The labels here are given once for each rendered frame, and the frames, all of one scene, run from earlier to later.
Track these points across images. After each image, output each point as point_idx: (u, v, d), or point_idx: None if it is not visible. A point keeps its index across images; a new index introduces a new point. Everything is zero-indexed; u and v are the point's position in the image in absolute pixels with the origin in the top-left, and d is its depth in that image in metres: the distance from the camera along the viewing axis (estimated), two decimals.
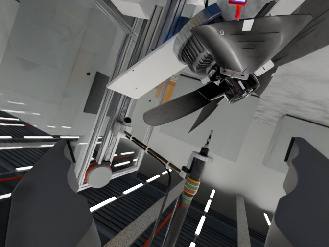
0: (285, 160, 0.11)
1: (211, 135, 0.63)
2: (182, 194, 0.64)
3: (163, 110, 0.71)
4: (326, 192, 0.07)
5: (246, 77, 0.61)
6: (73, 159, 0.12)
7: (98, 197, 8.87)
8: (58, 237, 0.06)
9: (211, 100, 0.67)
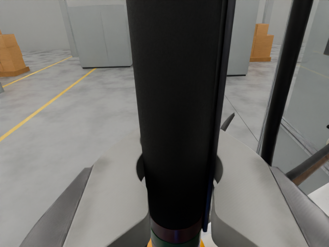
0: None
1: None
2: (200, 243, 0.13)
3: None
4: (245, 170, 0.09)
5: None
6: None
7: None
8: (115, 216, 0.07)
9: None
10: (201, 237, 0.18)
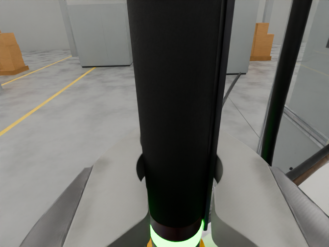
0: None
1: None
2: (200, 242, 0.13)
3: None
4: (245, 170, 0.09)
5: None
6: None
7: None
8: (115, 216, 0.07)
9: None
10: (201, 236, 0.18)
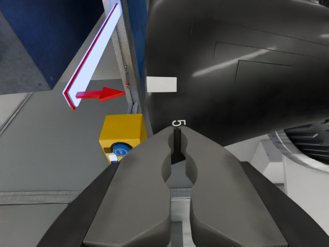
0: (178, 150, 0.13)
1: None
2: None
3: None
4: (218, 168, 0.09)
5: None
6: (174, 147, 0.12)
7: None
8: (136, 215, 0.07)
9: None
10: None
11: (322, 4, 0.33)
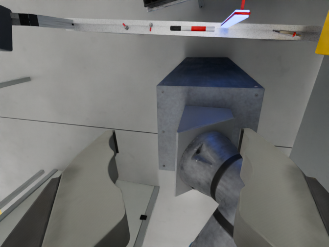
0: (238, 151, 0.12)
1: None
2: None
3: None
4: (276, 176, 0.08)
5: None
6: (116, 149, 0.12)
7: None
8: (92, 223, 0.07)
9: None
10: None
11: None
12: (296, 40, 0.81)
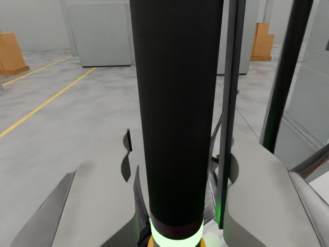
0: None
1: None
2: (201, 241, 0.13)
3: None
4: (262, 173, 0.09)
5: None
6: (130, 147, 0.13)
7: None
8: (103, 219, 0.07)
9: None
10: (202, 235, 0.18)
11: None
12: None
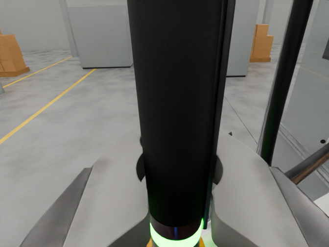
0: None
1: None
2: (199, 240, 0.13)
3: None
4: (245, 170, 0.09)
5: None
6: None
7: None
8: (115, 217, 0.07)
9: None
10: (201, 234, 0.18)
11: None
12: None
